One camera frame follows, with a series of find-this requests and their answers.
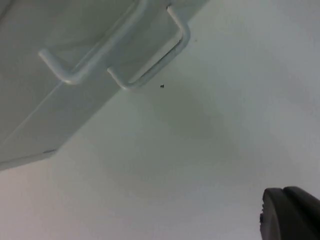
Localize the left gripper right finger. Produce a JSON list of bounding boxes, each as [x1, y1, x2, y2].
[[282, 186, 320, 240]]

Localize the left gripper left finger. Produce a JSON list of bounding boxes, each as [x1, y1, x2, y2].
[[259, 187, 296, 240]]

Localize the small grey chest of drawers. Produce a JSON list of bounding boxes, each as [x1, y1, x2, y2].
[[0, 0, 212, 172]]

